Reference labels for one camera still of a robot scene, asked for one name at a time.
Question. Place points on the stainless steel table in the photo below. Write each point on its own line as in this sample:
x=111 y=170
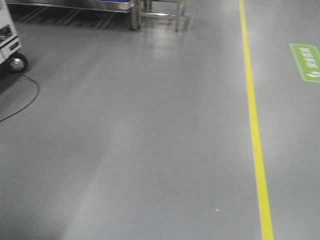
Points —
x=137 y=8

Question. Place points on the yellow floor line tape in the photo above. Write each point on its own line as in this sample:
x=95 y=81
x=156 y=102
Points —
x=267 y=231

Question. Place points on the green floor safety sign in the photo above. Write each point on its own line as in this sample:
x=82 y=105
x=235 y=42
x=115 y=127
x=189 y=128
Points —
x=307 y=58

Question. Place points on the white wheeled cart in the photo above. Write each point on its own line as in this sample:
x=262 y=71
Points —
x=10 y=43

